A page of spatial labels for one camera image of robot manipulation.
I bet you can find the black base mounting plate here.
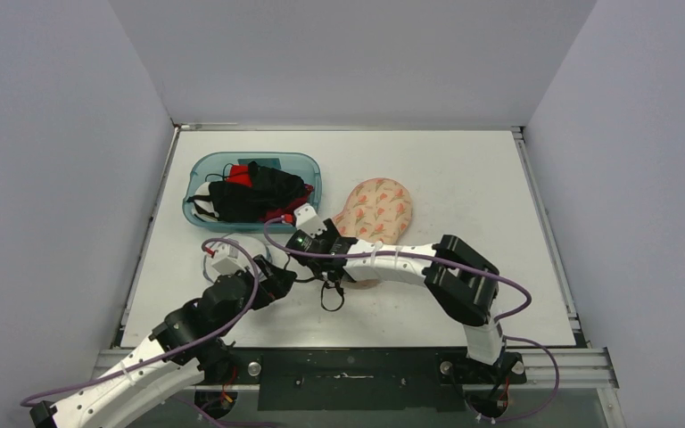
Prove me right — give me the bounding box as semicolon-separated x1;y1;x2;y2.
184;347;527;417

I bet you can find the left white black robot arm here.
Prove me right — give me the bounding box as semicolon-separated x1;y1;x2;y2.
29;256;297;427

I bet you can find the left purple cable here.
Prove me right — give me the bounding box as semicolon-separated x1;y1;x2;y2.
20;237;261;408

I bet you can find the peach floral padded bra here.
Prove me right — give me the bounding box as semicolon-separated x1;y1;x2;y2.
330;177;415;291

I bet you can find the purple cable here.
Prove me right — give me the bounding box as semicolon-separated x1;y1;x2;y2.
262;217;561;424
20;237;261;408

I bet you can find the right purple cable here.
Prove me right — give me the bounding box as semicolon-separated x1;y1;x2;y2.
262;217;561;424

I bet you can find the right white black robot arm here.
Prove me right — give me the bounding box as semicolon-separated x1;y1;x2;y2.
285;230;505;383

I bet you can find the white black bra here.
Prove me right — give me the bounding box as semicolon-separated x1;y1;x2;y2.
186;182;219;223

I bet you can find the teal plastic bin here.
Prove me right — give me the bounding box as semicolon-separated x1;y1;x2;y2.
182;152;323;233

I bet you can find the dark red lace bra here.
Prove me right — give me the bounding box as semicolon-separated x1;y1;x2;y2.
260;184;315;223

